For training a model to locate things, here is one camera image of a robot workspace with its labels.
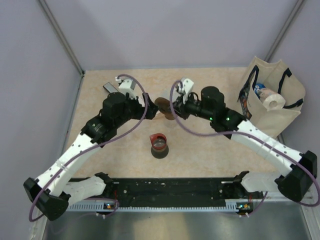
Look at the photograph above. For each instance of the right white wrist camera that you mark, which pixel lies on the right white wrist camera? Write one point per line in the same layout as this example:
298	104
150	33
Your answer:
183	88

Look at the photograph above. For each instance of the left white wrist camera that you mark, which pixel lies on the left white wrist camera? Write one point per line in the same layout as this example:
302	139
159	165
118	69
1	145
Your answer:
126	86

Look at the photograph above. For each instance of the white slotted cable duct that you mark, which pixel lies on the white slotted cable duct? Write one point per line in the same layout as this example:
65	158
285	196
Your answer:
101	206

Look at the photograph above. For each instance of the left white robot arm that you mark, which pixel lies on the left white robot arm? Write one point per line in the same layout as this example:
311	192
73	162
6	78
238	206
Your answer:
52	192

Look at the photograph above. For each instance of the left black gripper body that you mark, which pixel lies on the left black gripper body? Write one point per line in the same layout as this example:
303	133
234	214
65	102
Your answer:
137	111

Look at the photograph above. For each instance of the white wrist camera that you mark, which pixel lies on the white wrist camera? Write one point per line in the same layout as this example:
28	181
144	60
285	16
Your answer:
126	86
183	88

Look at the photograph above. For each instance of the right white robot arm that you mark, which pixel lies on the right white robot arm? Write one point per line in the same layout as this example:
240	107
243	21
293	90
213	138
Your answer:
296	171

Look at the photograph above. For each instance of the black toothpaste box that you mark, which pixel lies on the black toothpaste box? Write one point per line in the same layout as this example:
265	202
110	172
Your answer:
110	88

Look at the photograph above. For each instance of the red rimmed glass carafe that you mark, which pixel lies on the red rimmed glass carafe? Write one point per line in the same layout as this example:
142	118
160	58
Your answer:
159	148

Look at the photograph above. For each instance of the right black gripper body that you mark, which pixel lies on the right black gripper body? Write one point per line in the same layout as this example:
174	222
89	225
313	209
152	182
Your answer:
191	107

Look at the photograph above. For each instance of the white coffee filter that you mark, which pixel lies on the white coffee filter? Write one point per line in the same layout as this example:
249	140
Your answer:
165	94

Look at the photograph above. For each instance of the white paper roll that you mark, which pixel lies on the white paper roll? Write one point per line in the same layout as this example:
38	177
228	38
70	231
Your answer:
272	101

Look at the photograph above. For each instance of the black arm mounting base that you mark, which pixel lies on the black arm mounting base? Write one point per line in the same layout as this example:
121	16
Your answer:
176	192

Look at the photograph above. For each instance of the blue snack package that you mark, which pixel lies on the blue snack package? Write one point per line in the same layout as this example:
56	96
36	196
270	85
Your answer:
257	88

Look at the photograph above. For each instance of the beige canvas tote bag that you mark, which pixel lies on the beige canvas tote bag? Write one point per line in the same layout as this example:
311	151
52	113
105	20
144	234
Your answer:
278	78

